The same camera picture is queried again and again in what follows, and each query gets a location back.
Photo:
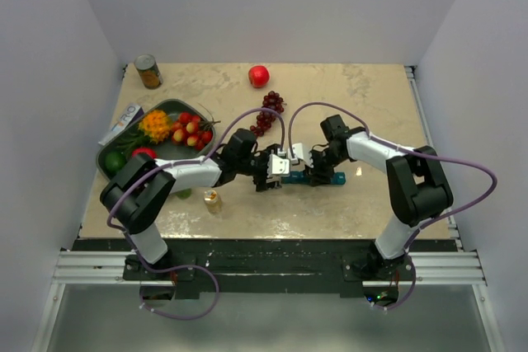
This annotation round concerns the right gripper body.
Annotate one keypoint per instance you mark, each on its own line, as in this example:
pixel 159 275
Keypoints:
pixel 323 164

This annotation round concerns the red cherry bunch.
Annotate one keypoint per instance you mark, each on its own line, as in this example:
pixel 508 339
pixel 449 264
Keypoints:
pixel 192 131

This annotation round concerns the dark grey tray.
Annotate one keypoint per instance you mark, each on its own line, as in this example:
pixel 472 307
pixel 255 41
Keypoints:
pixel 166 150

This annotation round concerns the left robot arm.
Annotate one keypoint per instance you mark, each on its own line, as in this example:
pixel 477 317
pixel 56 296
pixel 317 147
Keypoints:
pixel 137 193

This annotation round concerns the white toothpaste box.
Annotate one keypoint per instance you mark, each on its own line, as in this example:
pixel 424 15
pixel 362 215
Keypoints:
pixel 131 113

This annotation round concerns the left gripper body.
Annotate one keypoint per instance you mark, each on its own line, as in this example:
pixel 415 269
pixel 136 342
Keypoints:
pixel 258 169

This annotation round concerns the tin can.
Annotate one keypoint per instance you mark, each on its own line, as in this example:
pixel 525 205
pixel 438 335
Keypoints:
pixel 148 71

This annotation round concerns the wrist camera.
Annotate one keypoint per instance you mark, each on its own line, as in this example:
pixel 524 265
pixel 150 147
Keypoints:
pixel 278 166
pixel 300 154

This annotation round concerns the red apple in tray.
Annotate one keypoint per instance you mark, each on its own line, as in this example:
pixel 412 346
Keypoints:
pixel 143 150

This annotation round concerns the teal weekly pill organizer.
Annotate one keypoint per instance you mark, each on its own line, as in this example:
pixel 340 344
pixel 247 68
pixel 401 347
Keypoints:
pixel 303 178

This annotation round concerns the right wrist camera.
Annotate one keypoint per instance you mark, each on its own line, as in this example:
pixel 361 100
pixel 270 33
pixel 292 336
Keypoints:
pixel 300 154

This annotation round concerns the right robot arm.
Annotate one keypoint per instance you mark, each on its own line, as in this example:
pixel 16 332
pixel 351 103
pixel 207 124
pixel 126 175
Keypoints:
pixel 418 188

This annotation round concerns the red apple on table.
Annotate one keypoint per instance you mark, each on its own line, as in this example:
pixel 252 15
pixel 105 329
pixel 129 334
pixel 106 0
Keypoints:
pixel 258 76

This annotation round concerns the clear pill bottle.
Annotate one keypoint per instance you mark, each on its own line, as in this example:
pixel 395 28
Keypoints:
pixel 213 201

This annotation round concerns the green bottle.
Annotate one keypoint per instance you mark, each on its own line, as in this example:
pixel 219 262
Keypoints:
pixel 184 194

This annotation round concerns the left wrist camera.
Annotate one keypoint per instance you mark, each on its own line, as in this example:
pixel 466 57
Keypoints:
pixel 278 166

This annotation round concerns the orange flower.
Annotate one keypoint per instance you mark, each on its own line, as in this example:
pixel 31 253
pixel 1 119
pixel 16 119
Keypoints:
pixel 155 126

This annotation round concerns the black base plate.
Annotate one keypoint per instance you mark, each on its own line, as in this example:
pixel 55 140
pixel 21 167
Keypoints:
pixel 196 266

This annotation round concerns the green lime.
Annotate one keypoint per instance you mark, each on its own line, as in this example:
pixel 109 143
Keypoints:
pixel 114 161

